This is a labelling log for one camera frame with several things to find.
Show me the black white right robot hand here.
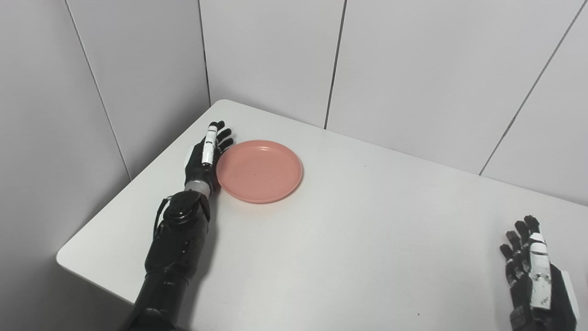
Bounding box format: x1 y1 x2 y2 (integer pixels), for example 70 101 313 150
500 215 580 331

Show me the pink round plate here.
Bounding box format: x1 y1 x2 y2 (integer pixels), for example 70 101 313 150
215 140 304 205

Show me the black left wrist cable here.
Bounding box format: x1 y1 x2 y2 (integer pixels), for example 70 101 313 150
153 196 173 240

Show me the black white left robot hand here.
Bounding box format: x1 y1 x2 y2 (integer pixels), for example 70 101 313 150
184 120 234 188

